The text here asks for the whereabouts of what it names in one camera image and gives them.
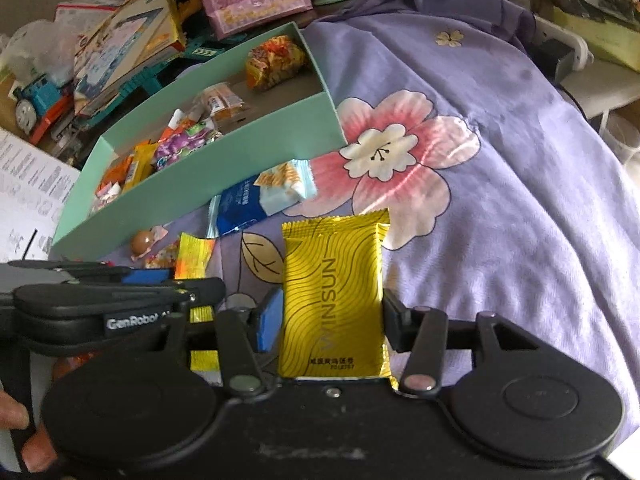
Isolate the gold yellow snack packet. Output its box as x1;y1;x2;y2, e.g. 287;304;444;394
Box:
280;208;399;392

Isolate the white instruction sheet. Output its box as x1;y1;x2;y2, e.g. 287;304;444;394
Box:
0;130;82;262

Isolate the yellow orange snack packet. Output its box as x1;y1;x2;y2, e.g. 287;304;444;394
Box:
174;232;219;372

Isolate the small orange candy wrapper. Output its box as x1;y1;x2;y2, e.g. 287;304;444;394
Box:
144;241;182;269

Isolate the yellow green box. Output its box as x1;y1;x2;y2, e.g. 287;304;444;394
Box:
549;0;640;73

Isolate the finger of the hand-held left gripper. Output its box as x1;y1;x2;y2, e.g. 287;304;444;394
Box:
167;277;227;322
65;266;177;285

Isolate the white power strip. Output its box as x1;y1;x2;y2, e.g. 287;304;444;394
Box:
529;14;597;82

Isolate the brown round candy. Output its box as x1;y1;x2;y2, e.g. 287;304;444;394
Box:
129;225;169;263

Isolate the illustrated picture book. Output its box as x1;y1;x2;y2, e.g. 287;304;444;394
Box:
74;0;187;111

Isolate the yellow snack bar packet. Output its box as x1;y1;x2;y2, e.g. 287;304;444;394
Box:
120;141;162;194

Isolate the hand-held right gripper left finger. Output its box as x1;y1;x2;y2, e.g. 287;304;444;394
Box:
145;287;286;398

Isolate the orange stick snack packet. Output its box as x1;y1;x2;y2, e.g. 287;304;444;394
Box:
95;156;136;202

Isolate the orange yellow noodle packet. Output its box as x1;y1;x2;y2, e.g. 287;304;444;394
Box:
244;35;309;92

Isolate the blue white snack packet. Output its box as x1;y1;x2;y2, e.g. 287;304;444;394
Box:
206;177;269;239

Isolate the clear orange snack packet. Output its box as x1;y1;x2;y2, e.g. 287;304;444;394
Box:
199;82;252;124

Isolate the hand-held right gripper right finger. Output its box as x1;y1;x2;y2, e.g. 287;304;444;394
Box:
382;291;543;400

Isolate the light blue cracker packet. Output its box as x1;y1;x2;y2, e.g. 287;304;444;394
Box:
252;159;319;217

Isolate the person's left hand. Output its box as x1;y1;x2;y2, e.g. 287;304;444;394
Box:
0;389;60;474

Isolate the mint green cardboard box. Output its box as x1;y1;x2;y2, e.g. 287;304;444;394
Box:
50;21;349;261

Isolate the purple floral cloth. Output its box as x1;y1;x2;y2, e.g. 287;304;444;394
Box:
100;0;640;431

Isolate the translucent plastic bag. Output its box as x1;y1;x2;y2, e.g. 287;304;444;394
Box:
0;19;78;88

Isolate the purple green snack packet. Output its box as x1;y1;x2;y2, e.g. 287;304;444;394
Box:
151;124;224;167

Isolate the blue toy train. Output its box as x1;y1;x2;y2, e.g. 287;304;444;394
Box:
11;72;73;143

